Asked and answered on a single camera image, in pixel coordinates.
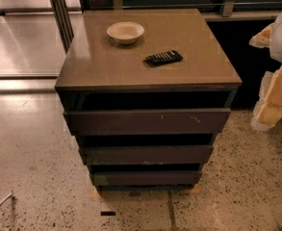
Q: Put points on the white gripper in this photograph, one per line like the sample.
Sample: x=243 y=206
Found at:
x=268 y=108

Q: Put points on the brown drawer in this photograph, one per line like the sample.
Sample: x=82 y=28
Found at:
x=146 y=155
x=146 y=122
x=147 y=178

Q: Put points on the brown drawer cabinet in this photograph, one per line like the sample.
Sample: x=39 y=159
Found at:
x=100 y=74

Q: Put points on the black remote control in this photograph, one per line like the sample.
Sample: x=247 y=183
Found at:
x=167 y=57

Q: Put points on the white ceramic bowl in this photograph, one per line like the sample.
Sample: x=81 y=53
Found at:
x=125 y=32

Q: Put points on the metal frame post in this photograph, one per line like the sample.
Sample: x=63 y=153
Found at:
x=63 y=22

